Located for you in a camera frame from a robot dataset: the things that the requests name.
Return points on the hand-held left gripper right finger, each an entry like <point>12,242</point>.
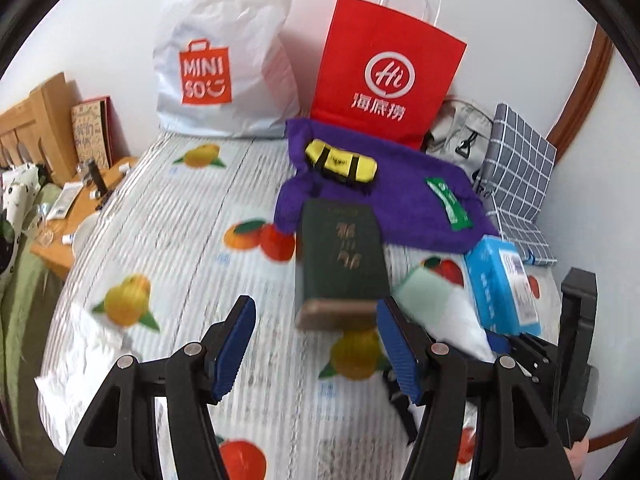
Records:
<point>400,355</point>

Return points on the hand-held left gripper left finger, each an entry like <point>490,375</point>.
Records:
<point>232,350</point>

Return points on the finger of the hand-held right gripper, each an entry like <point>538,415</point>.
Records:
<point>515,347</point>

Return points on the blue tissue pack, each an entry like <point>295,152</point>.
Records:
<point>502,285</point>

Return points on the dark green box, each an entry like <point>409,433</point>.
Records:
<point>342,255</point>

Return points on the person's right hand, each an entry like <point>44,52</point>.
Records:
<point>580,460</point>

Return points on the grey plaid cloth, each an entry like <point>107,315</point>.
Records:
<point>530,240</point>

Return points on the fruit printed bed sheet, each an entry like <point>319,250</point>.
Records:
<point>200,240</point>

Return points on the green packet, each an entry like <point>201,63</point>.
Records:
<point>449,202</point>

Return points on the white bowl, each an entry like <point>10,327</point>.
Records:
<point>85,235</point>

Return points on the grey plaid cushion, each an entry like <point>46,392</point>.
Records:
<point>520,160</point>

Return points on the wooden bedside table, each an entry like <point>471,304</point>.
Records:
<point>65,240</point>

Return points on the yellow pouch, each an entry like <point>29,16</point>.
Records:
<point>340,160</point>

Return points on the green blanket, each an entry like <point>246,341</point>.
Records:
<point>20,320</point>

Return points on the black small bottle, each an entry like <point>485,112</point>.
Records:
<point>96,177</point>

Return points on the grey backpack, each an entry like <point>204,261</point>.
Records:
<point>457,132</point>

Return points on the white tube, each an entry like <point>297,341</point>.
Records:
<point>65,202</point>

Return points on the clear glass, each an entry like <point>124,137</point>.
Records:
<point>42,225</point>

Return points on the brown printed notebook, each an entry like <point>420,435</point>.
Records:
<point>92,132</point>

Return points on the black spotted white cloth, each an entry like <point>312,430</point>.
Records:
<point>17,195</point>

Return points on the red paper bag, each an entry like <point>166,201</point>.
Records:
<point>387,75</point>

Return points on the white plastic shopping bag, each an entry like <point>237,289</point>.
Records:
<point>225,60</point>

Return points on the wooden headboard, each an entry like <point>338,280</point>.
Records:
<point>45,120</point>

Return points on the brown wooden door frame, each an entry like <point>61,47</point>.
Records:
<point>585,95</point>

